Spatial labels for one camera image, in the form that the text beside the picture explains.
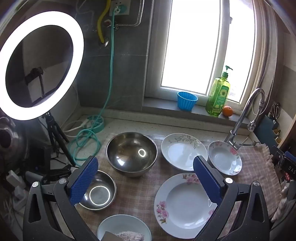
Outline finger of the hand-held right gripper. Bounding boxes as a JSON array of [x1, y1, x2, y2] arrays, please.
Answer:
[[270, 146, 286, 163], [285, 151, 296, 164]]

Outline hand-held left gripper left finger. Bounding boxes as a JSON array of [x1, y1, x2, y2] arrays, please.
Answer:
[[22, 156, 99, 241]]

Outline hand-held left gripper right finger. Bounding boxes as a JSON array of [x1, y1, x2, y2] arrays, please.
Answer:
[[193, 155, 271, 241]]

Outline small steel bowl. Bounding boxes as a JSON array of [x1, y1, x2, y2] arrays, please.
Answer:
[[79, 170, 117, 211]]

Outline small pink floral bowl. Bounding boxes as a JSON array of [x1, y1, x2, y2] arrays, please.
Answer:
[[208, 141, 242, 176]]

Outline large pink floral plate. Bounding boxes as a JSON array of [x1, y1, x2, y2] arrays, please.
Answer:
[[154, 173, 228, 239]]

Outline white plate with leaf print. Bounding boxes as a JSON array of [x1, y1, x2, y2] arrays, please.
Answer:
[[161, 133, 208, 171]]

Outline light blue bowl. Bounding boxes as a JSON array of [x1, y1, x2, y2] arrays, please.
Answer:
[[97, 214, 152, 241]]

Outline large steel bowl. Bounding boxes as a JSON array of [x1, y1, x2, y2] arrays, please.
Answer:
[[106, 132, 158, 178]]

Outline person's right hand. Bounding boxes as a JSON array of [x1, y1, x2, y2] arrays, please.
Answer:
[[272, 179, 289, 222]]

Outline teal knife block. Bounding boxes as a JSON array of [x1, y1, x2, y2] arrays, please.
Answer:
[[255, 116, 281, 145]]

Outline scissors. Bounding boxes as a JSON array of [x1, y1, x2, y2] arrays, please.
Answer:
[[269, 103, 281, 121]]

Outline steel faucet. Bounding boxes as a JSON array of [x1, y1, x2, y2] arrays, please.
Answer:
[[224, 88, 266, 150]]

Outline black power adapter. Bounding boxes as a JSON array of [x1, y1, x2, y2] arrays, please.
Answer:
[[28, 146, 50, 167]]

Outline pink plaid cloth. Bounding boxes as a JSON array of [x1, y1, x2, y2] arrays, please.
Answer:
[[75, 137, 284, 241]]

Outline black tripod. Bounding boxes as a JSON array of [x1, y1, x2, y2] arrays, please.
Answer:
[[43, 112, 77, 166]]

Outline white power strip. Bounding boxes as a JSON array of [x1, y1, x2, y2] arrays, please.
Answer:
[[7, 170, 28, 209]]

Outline blue ribbed cup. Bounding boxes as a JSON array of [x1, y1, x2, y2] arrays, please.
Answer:
[[177, 91, 198, 112]]

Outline steel pot lid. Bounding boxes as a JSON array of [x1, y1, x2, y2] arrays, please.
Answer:
[[0, 117, 29, 172]]

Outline green dish soap bottle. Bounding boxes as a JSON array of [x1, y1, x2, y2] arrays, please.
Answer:
[[206, 65, 231, 117]]

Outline window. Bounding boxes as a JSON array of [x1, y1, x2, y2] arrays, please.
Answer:
[[144, 0, 262, 107]]

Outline flexible metal pipe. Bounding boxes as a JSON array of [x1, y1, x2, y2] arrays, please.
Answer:
[[116, 0, 142, 26]]

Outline white cable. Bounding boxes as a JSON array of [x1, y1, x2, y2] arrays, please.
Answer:
[[61, 86, 88, 135]]

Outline teal hose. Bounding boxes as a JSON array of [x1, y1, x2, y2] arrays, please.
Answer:
[[68, 7, 116, 167]]

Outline ring light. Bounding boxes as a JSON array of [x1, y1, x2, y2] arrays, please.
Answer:
[[0, 11, 84, 120]]

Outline yellow hose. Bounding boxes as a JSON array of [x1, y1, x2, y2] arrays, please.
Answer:
[[97, 0, 111, 44]]

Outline white wall socket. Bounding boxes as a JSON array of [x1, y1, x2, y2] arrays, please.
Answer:
[[109, 0, 130, 16]]

